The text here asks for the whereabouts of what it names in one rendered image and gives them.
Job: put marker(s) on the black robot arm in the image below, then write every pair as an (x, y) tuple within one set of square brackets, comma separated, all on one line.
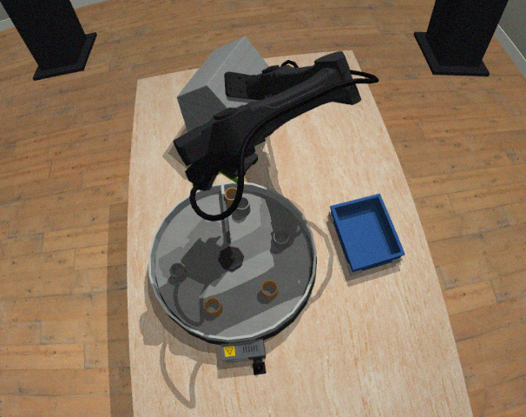
[(228, 129)]

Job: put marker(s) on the grey round turntable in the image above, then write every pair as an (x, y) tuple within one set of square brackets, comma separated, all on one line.
[(233, 271)]

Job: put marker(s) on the blue tray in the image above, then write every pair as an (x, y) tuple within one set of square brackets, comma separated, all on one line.
[(366, 226)]

